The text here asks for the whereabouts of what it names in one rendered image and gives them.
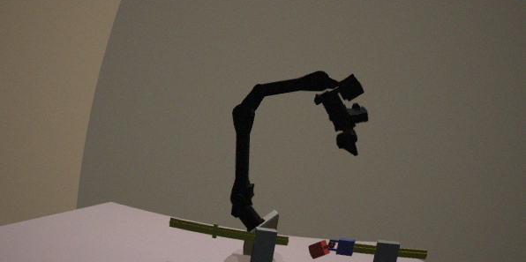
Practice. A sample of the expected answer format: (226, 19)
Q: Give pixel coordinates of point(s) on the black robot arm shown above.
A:
(243, 117)

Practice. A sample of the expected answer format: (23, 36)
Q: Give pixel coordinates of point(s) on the yellow square bar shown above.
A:
(264, 239)

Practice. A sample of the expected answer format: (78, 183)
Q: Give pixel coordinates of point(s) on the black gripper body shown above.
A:
(340, 121)

